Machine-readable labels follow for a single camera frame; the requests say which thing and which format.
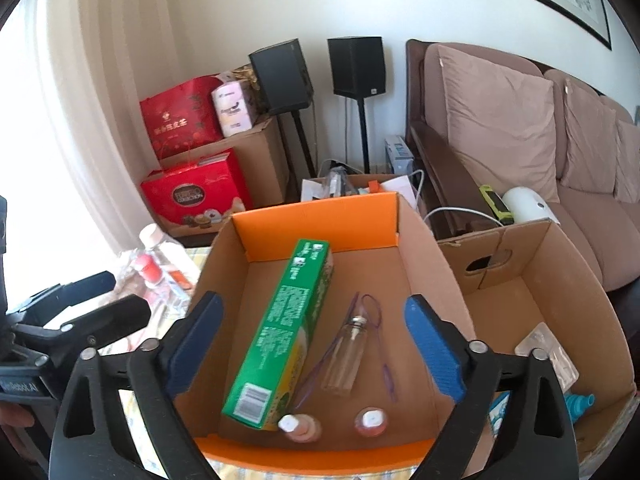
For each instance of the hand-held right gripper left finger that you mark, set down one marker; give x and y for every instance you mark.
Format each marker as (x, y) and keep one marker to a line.
(195, 340)

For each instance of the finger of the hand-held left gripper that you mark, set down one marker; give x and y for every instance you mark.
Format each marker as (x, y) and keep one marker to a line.
(120, 315)
(85, 287)

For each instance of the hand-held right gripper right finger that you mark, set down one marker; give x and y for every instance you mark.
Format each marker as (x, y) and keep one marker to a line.
(435, 340)

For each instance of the cardboard box with orange flaps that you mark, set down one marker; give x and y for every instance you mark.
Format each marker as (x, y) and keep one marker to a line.
(400, 280)

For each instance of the small pink bottle white cap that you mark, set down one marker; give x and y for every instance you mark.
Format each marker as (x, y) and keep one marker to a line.
(300, 427)
(371, 422)

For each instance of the clear bottle pink cap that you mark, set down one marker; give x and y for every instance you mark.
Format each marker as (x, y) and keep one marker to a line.
(147, 270)

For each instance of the large clear bottle white cap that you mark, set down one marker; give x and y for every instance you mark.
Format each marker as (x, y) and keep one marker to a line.
(162, 250)

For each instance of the long green carton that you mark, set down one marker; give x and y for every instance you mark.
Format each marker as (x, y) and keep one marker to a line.
(280, 330)

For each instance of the small clear glass bottle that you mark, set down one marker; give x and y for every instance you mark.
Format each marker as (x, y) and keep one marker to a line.
(345, 360)

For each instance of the blue and white packet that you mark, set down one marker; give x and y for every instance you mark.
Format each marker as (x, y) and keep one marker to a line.
(500, 410)

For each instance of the clear blister pack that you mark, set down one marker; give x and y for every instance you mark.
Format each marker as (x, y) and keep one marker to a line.
(545, 355)

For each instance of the red gift bag chocolate picture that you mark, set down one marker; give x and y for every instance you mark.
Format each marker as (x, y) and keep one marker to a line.
(200, 195)

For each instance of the green and black device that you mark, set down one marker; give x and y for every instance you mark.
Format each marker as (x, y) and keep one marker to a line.
(495, 202)

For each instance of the teal bottle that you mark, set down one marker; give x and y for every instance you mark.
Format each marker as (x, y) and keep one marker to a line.
(580, 405)

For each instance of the open cardboard box with clutter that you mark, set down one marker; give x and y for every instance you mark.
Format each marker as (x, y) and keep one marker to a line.
(395, 182)

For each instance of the white rounded device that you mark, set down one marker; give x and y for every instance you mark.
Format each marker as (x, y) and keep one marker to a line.
(530, 205)

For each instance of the small orange item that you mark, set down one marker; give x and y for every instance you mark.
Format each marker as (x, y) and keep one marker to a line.
(374, 186)

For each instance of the white curtain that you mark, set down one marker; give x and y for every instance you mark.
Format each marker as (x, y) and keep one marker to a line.
(100, 110)

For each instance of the clear plastic package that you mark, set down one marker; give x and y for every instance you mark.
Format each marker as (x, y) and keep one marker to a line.
(335, 180)

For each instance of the brown wooden sofa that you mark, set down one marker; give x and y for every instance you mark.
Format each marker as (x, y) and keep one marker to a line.
(590, 230)

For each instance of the blue and white box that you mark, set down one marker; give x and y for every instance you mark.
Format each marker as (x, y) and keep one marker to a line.
(400, 152)

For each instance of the red gift bag gold print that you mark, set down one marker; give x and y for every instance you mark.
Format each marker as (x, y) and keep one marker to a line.
(180, 120)

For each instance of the plain brown cardboard box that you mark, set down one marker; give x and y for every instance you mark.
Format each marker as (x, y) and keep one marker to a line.
(265, 160)

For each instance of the black speaker stand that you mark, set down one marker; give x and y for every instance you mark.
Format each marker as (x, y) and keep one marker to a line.
(300, 140)
(363, 135)

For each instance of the beige sofa cushion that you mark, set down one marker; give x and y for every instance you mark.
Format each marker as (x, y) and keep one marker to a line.
(500, 120)
(630, 160)
(590, 140)

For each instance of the white tissue pack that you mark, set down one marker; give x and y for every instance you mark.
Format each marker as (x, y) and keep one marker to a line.
(232, 110)

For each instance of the gold wrapped item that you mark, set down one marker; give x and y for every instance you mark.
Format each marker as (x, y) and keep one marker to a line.
(245, 74)

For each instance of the black speaker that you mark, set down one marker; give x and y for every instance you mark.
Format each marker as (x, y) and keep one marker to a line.
(355, 65)
(280, 75)

